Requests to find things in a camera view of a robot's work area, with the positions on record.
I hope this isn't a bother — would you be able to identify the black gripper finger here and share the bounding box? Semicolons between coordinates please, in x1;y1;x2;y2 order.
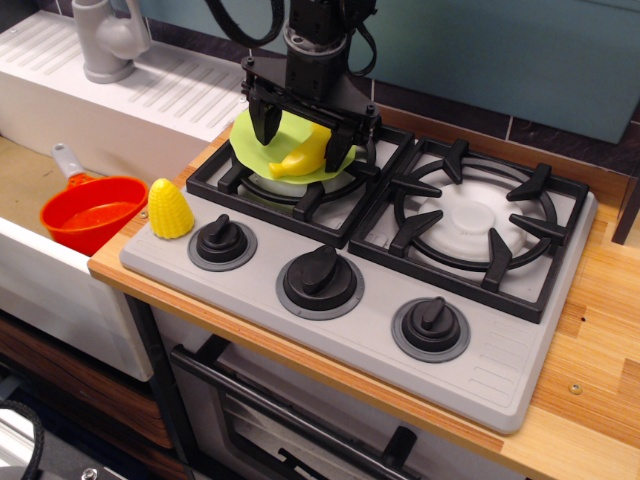
325;122;360;172
249;95;282;146

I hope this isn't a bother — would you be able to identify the toy oven door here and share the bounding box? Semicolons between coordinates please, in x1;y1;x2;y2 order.
152;308;516;479

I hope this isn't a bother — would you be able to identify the grey toy faucet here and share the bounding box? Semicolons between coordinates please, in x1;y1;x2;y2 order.
72;0;151;84

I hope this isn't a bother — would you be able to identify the grey toy stove top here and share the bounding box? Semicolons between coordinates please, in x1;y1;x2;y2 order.
118;130;600;434

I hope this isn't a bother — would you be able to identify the yellow toy banana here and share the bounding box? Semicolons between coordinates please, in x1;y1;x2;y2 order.
269;124;331;178

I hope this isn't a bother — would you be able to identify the black left stove knob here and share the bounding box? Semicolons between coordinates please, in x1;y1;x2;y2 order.
188;214;258;272

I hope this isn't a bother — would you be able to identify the black looped cable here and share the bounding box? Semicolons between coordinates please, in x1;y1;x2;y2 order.
203;0;291;46

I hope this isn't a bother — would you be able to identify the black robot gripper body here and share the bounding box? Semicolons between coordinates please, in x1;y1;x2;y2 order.
242;33;381;145

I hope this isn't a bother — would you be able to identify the orange pot with grey handle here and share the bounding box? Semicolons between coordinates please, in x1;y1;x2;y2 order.
40;143;148;256

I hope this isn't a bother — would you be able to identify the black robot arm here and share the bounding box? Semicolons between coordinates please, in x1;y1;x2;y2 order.
242;1;381;172

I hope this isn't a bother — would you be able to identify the light green plate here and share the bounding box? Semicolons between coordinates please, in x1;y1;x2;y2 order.
230;111;356;185

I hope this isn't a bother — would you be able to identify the black right stove knob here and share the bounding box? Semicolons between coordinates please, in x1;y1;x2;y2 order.
391;297;471;364

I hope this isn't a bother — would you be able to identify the black right burner grate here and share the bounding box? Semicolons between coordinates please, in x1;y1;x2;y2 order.
349;137;597;323

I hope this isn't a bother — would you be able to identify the black stove knob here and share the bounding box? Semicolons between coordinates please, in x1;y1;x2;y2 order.
188;214;258;272
391;297;471;364
276;246;365;321

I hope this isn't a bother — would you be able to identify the black left burner grate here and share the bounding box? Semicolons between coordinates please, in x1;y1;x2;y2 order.
186;126;415;248

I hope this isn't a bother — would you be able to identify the black burner grate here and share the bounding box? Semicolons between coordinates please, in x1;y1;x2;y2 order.
186;126;415;248
349;137;597;323

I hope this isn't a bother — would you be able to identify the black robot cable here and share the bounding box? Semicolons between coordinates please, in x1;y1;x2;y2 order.
349;14;379;79

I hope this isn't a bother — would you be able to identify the black middle stove knob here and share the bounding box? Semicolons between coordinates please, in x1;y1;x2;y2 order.
276;246;365;321

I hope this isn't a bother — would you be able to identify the white toy sink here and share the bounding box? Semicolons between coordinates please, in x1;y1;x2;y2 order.
1;11;245;382

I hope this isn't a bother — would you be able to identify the yellow toy corn cob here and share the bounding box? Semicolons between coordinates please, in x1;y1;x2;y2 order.
148;178;195;240

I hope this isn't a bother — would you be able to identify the black oven door handle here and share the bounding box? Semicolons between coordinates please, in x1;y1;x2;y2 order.
169;333;426;480

